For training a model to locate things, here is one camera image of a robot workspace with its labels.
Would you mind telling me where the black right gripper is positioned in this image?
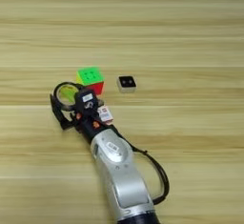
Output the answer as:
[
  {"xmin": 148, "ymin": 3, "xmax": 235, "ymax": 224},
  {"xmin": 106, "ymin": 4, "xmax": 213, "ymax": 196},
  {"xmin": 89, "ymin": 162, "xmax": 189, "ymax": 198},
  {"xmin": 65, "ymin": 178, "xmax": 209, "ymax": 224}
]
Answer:
[{"xmin": 50, "ymin": 93, "xmax": 111, "ymax": 144}]

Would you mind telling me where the red and white card box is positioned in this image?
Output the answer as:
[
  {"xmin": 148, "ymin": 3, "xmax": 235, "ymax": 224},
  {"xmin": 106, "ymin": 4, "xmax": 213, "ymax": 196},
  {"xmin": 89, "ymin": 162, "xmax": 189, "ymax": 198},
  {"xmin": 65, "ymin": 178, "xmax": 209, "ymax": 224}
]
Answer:
[{"xmin": 96, "ymin": 105, "xmax": 114, "ymax": 126}]

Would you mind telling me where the black tape roll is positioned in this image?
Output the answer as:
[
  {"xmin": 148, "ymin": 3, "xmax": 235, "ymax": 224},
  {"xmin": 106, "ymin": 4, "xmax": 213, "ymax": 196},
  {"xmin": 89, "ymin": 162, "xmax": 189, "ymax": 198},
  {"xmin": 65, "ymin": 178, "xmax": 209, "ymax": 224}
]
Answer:
[{"xmin": 51, "ymin": 81, "xmax": 85, "ymax": 112}]

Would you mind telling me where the colourful puzzle cube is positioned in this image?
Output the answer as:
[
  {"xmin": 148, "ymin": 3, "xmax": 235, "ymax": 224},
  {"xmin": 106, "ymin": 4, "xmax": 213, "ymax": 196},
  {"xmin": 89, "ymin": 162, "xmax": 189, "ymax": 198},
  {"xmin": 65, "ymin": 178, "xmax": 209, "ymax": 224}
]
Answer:
[{"xmin": 75, "ymin": 67, "xmax": 105, "ymax": 96}]

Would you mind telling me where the black box with white label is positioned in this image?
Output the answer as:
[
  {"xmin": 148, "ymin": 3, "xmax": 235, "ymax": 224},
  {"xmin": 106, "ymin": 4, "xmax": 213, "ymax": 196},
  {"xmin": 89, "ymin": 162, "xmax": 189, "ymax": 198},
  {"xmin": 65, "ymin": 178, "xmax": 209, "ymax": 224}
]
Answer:
[{"xmin": 74, "ymin": 89, "xmax": 96, "ymax": 112}]

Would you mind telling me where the green rectangular block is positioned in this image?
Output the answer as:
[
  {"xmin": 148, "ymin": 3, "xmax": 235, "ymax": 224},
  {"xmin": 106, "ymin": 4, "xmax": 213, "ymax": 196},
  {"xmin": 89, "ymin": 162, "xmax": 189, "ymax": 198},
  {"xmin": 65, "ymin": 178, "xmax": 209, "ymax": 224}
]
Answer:
[{"xmin": 60, "ymin": 86, "xmax": 79, "ymax": 104}]

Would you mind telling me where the small grey box black top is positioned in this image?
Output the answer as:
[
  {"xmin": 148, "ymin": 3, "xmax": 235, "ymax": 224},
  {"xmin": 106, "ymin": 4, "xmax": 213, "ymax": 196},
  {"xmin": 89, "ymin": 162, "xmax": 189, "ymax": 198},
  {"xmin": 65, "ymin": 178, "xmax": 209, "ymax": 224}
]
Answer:
[{"xmin": 115, "ymin": 75, "xmax": 137, "ymax": 94}]

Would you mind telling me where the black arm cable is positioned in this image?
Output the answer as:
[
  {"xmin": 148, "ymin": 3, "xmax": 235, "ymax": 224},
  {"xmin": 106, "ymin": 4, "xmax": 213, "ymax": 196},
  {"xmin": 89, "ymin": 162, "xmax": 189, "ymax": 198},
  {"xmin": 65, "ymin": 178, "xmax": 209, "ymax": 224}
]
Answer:
[{"xmin": 111, "ymin": 126, "xmax": 171, "ymax": 206}]

